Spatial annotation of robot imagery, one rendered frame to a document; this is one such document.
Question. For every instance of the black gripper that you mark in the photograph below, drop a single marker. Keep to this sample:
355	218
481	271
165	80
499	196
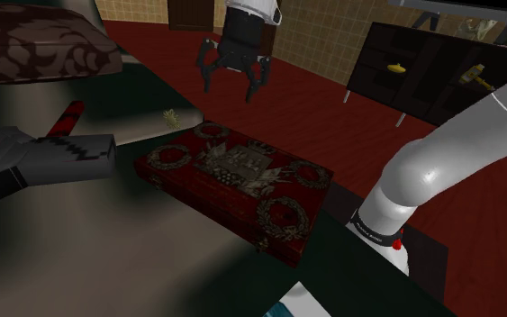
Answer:
240	41

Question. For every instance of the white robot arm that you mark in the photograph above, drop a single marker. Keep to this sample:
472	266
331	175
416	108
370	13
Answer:
450	158

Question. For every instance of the dark wooden door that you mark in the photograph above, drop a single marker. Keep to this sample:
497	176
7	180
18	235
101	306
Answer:
190	14

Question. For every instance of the small gold spiky ornament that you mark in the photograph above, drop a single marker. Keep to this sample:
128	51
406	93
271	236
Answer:
172	119

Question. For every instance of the red ornate flat box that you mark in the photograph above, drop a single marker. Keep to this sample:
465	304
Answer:
218	197

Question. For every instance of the grey toy aircraft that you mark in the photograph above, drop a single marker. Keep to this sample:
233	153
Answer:
55	158

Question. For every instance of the brown patterned pillow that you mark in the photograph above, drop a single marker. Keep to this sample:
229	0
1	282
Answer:
38	44

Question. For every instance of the dark cabinet on metal legs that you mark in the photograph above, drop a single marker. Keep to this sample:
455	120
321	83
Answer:
428	74

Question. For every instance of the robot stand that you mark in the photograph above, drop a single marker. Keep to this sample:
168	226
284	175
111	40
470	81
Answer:
428	268

